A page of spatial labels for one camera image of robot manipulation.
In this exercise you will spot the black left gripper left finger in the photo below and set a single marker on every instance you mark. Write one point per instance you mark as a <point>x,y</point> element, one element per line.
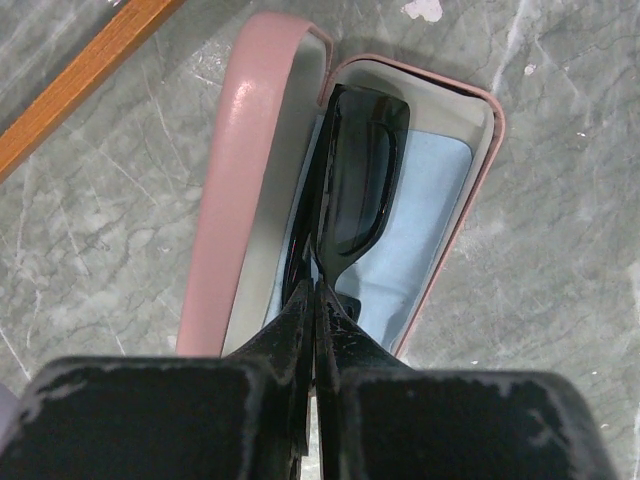
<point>243,416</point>

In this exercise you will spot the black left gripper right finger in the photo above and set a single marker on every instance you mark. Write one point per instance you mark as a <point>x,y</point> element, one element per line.
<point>381,419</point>

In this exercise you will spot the light blue cleaning cloth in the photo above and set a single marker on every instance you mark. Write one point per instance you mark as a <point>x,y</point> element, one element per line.
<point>390,280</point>

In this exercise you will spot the black sunglasses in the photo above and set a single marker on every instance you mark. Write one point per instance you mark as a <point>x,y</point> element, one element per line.
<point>350,187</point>

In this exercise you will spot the wooden shelf rack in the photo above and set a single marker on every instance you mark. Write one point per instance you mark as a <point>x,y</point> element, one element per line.
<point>127,30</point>

